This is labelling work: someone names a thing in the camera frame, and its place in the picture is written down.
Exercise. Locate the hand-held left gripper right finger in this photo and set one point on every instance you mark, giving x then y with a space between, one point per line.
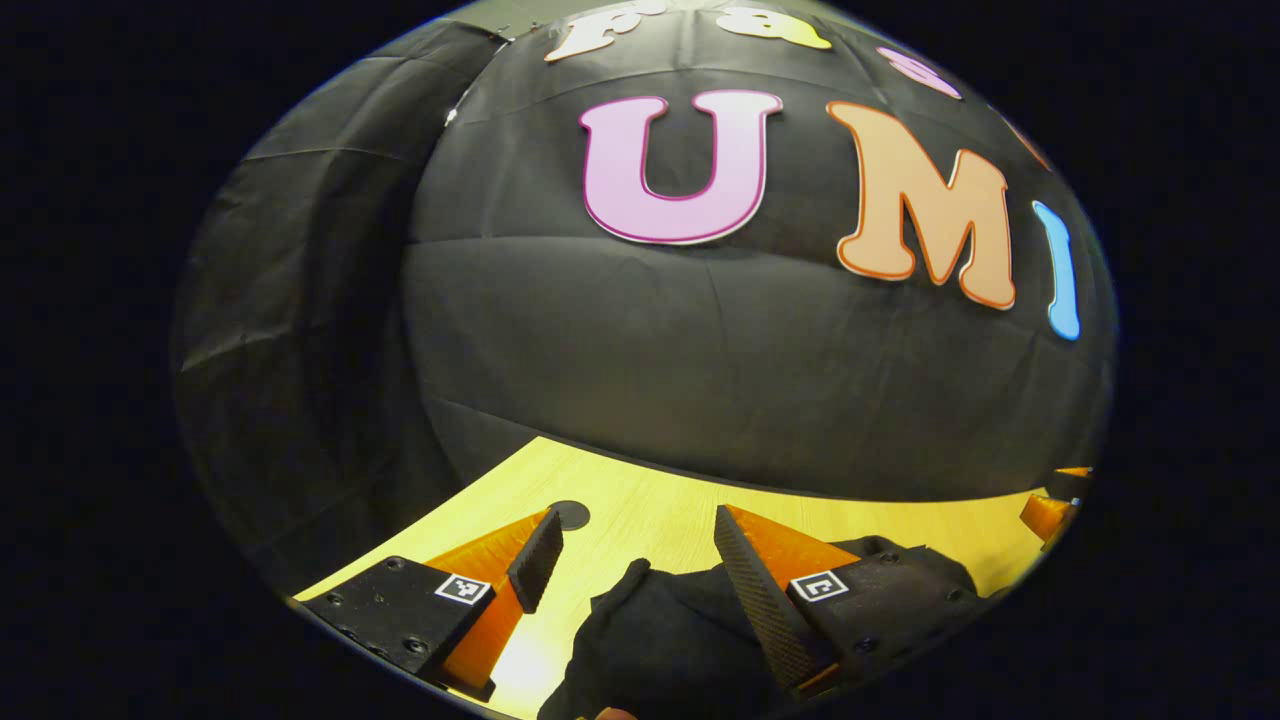
760 610

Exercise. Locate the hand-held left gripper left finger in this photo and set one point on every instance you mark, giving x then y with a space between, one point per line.
540 560

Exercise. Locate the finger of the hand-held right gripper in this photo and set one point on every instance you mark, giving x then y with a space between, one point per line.
1072 482
1045 515

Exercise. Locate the black button shirt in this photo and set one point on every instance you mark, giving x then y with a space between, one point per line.
660 640

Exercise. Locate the black backdrop cloth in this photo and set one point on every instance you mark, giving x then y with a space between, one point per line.
650 350

